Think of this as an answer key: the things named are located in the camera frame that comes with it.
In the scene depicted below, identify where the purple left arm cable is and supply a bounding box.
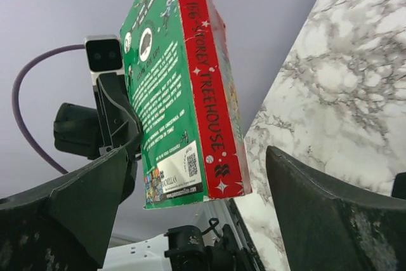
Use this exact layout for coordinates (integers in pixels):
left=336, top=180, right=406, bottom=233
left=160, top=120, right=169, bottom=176
left=11, top=44, right=86, bottom=175

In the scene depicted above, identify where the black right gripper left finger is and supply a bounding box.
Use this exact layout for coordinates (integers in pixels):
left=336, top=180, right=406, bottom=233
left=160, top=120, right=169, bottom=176
left=1, top=147, right=136, bottom=270

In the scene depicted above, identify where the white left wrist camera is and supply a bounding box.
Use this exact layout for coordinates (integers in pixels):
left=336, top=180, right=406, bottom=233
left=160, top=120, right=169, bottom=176
left=84, top=34, right=124, bottom=93

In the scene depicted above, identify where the green paperback book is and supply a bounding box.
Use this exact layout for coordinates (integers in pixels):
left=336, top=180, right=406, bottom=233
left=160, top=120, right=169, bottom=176
left=120, top=0, right=252, bottom=209

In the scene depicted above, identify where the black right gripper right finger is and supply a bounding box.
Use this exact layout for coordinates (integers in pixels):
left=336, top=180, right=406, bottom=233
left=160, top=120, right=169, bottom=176
left=266, top=146, right=405, bottom=270

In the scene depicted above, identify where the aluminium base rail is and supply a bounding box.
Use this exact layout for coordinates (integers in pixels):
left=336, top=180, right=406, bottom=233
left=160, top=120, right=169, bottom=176
left=194, top=199, right=256, bottom=253

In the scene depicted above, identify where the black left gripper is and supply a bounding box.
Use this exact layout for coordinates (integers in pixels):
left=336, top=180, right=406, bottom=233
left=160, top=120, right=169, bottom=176
left=53, top=72, right=143, bottom=160

